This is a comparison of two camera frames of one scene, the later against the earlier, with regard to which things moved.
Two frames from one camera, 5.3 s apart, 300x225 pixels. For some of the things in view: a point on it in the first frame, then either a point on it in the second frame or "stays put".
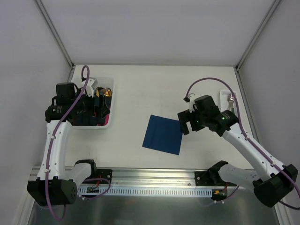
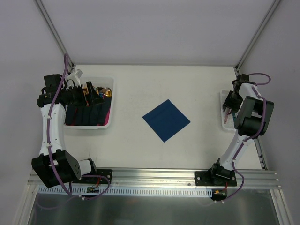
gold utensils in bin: [107, 92] stays put
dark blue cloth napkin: [163, 134] to [167, 120]
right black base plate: [211, 177] stays put
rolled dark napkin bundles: [101, 113] stays put
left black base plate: [100, 173] stays put
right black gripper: [185, 122] to [230, 106]
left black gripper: [96, 109] to [86, 95]
